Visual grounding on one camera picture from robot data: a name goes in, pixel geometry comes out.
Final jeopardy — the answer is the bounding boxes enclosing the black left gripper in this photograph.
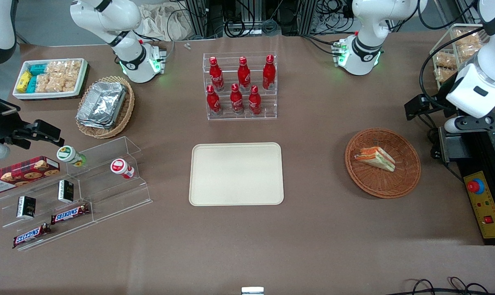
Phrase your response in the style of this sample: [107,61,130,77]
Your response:
[404,77,463,121]

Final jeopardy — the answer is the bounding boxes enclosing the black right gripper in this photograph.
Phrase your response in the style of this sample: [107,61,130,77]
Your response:
[0,88,65,150]

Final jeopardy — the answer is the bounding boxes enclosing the triangle sandwich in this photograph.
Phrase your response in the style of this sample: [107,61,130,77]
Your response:
[354,146,396,172]

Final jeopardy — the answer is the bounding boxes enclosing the white rectangular snack tray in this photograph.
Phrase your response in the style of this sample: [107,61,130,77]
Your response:
[12,58,89,100]

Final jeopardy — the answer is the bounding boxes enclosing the light oval wicker basket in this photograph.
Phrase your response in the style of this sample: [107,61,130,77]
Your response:
[75,75,135,139]

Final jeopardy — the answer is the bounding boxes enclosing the brown wicker basket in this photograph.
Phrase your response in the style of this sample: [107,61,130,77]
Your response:
[345,128,422,200]

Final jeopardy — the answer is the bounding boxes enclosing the beige plastic tray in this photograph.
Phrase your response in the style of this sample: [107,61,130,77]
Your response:
[189,142,285,207]

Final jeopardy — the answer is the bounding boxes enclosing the green lid cup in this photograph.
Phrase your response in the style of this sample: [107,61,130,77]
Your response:
[57,145,86,168]

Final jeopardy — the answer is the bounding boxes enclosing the bagged fried snack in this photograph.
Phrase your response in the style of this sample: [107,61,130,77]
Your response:
[434,67,458,84]
[457,43,484,63]
[434,52,458,68]
[454,29,482,46]

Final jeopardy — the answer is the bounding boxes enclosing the red tartan cookie box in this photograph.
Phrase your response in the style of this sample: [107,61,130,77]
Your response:
[0,156,61,195]

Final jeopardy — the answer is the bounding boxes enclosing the grey metal block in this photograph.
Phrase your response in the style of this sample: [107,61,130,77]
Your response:
[438,126,472,164]

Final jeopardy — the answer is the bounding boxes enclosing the small black box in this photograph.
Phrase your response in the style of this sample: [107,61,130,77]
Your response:
[17,195,36,219]
[58,179,75,204]

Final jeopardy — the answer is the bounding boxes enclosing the yellow snack packet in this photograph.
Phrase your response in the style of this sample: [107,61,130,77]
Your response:
[16,70,33,93]

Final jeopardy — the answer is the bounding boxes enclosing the stacked aluminium foil trays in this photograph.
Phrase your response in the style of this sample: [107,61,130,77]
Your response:
[76,81,127,130]

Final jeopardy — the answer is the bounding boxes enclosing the black control cabinet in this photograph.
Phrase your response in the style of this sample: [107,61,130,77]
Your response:
[456,123,495,246]

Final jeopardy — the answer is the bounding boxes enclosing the red lid cup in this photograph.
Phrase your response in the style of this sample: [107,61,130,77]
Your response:
[110,158,136,180]

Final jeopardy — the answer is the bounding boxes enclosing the snickers bar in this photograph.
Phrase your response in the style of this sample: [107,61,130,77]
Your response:
[12,223,52,250]
[50,204,91,225]

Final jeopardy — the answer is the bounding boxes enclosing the clear acrylic stepped shelf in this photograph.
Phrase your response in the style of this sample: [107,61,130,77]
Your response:
[0,136,153,252]

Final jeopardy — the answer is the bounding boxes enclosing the red emergency stop button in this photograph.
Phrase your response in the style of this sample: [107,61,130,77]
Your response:
[467,178,486,195]

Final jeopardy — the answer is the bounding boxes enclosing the yellow control panel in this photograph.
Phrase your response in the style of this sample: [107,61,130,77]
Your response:
[463,170,495,239]

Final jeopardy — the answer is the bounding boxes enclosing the red cola bottle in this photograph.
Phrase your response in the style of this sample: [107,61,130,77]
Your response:
[237,57,251,92]
[248,85,262,116]
[209,57,225,92]
[206,85,223,116]
[262,54,277,91]
[230,84,245,115]

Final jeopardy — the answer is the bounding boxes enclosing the beige crumpled cloth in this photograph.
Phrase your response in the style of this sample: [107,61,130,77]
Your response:
[139,2,195,42]

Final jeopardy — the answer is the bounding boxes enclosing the clear acrylic bottle rack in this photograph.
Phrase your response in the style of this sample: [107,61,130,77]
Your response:
[202,52,278,121]

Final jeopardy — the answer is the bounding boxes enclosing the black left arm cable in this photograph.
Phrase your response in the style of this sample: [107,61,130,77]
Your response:
[418,0,484,104]

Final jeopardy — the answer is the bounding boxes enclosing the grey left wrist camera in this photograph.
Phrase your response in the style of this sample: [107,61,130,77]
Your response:
[443,116,495,134]

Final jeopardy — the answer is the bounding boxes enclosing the black looped power cable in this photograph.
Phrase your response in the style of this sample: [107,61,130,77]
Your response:
[420,114,442,160]

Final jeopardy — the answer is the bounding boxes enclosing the white wire rack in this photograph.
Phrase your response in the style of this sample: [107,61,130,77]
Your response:
[429,23,495,91]

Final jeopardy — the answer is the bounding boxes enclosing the black base cables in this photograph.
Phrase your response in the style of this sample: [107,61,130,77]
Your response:
[300,34,339,56]

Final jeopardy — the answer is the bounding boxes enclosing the black floor cables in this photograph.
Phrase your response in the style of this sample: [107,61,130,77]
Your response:
[396,276,495,295]

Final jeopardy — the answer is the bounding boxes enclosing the coiled black background cable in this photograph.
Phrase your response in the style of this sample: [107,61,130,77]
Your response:
[225,16,249,38]

